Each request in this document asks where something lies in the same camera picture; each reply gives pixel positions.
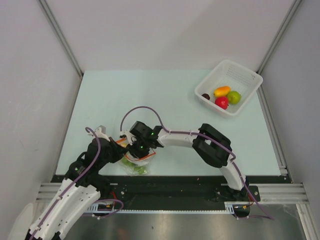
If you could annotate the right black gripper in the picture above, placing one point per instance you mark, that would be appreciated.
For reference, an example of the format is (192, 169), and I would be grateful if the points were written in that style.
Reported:
(133, 150)

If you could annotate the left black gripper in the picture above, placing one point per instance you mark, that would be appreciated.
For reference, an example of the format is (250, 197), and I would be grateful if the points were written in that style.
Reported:
(119, 151)

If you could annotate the clear zip top bag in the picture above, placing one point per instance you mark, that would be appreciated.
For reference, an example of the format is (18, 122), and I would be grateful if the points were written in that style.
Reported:
(144, 161)

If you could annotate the green fake grapes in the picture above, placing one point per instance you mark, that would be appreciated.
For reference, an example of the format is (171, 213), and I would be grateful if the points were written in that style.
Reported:
(132, 168)

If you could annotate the brown fake fig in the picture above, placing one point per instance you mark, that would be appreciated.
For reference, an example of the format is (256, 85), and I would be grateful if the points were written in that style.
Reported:
(206, 96)

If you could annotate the red fake apple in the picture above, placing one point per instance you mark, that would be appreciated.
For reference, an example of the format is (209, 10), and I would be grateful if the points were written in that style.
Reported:
(222, 102)

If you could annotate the orange fake mango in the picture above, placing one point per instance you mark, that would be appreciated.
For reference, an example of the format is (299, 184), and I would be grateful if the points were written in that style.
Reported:
(221, 91)

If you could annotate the green fake pear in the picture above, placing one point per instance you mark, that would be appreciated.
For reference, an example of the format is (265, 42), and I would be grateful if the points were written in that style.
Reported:
(234, 97)

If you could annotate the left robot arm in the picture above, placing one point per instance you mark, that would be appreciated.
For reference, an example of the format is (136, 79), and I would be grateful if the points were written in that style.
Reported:
(81, 187)

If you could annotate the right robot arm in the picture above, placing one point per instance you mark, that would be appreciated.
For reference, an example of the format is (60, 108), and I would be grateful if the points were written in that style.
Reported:
(211, 145)

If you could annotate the white plastic basket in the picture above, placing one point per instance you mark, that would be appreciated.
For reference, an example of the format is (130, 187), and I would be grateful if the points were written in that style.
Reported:
(234, 75)

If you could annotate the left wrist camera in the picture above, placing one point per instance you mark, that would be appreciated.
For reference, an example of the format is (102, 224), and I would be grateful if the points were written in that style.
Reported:
(100, 132)

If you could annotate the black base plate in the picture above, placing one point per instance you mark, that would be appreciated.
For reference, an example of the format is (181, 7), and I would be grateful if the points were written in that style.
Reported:
(179, 193)

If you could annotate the white cable duct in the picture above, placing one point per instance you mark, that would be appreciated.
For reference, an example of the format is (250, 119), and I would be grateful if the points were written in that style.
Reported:
(228, 209)

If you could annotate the aluminium rail right side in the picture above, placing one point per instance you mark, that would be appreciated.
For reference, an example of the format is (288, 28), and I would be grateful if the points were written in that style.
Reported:
(277, 147)

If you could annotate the left aluminium frame post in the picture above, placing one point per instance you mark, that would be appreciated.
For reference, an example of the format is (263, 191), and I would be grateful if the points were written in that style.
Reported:
(55, 26)

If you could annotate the aluminium frame post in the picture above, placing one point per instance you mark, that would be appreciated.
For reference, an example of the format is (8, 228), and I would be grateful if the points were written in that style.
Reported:
(280, 34)
(55, 26)

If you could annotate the right aluminium frame post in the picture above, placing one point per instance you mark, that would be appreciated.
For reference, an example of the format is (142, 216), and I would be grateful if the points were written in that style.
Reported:
(280, 34)

